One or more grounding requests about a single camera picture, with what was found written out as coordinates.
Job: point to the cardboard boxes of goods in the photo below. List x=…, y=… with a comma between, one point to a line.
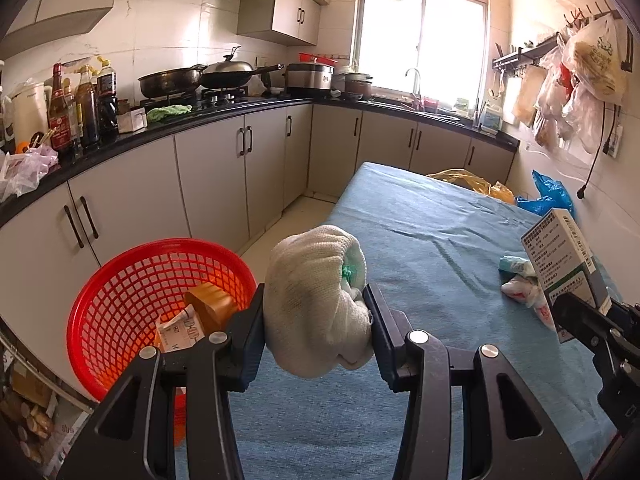
x=35, y=410

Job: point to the orange white paper packet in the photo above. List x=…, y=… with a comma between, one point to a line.
x=175, y=332

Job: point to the black countertop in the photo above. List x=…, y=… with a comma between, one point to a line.
x=125, y=142

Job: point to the white electric kettle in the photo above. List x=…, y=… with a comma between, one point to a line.
x=30, y=110

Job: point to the green cloth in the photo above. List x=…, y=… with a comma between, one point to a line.
x=167, y=112

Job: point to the yellow cap oil bottle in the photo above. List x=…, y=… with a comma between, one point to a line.
x=87, y=110

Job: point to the blue plastic bag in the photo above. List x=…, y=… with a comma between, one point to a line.
x=550, y=195

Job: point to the red plastic basket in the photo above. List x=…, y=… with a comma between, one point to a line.
x=125, y=285

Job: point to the small white box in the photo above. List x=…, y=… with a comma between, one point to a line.
x=131, y=121

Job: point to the steel electric cooker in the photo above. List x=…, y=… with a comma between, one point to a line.
x=309, y=79

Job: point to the green white detergent bottle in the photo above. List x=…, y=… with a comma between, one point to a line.
x=491, y=120

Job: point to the pink white plastic bag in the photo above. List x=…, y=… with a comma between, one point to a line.
x=25, y=170

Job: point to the blue tablecloth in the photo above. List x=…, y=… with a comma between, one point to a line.
x=440, y=240

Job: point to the white wall socket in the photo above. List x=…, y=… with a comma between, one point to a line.
x=615, y=142

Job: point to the green white medicine box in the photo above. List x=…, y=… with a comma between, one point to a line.
x=560, y=260

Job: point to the dark soy sauce bottle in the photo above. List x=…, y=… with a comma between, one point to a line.
x=107, y=105

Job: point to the small lidded brown pot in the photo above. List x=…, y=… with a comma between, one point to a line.
x=358, y=87

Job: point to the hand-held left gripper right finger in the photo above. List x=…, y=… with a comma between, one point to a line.
x=374, y=322

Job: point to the wok with steel lid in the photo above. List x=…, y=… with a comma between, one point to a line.
x=227, y=72

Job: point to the red plastic tray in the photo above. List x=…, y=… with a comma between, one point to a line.
x=315, y=58

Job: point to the window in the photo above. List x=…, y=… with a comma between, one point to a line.
x=425, y=35

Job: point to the wall hook rack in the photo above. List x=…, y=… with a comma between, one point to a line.
x=525, y=55

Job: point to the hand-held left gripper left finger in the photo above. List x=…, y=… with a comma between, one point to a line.
x=255, y=322

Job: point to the beige hanging board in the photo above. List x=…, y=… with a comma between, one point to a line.
x=527, y=97

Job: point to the yellow plastic bag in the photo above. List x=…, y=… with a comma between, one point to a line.
x=470, y=180

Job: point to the green white crumpled wrapper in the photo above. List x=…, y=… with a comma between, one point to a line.
x=515, y=262

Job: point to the red label sauce bottle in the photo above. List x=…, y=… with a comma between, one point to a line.
x=60, y=120

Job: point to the white knit glove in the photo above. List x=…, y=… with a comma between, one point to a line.
x=310, y=300

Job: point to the white red crumpled wrapper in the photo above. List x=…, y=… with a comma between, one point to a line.
x=525, y=290

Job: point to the clear hanging plastic bags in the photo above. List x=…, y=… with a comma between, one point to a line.
x=555, y=100

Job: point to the white green print hanging bag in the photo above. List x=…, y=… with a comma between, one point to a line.
x=597, y=65

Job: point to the steel faucet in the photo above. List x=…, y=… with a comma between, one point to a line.
x=415, y=85

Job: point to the small grey wall cabinet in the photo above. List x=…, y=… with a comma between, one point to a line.
x=285, y=17

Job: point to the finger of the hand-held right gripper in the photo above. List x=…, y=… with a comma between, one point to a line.
x=580, y=317

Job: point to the black wok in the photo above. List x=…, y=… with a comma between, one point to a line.
x=167, y=82

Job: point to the gas stove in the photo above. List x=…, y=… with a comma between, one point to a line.
x=220, y=97

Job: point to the grey base cabinets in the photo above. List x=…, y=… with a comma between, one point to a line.
x=210, y=165

